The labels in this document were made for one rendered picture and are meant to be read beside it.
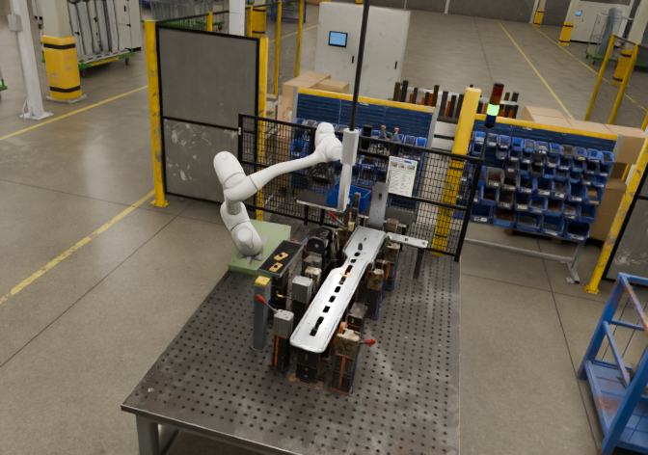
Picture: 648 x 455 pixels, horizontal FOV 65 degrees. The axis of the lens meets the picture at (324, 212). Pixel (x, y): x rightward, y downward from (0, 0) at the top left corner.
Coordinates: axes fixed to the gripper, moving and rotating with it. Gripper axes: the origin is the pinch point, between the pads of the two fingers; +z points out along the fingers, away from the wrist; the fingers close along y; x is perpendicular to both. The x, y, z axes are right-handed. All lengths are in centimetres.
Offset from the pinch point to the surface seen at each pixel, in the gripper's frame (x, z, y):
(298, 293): -48, 42, 8
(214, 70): 188, -16, -177
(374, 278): -8, 46, 42
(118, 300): 16, 146, -171
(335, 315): -52, 46, 31
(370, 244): 32, 46, 30
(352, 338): -73, 40, 46
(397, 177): 90, 18, 33
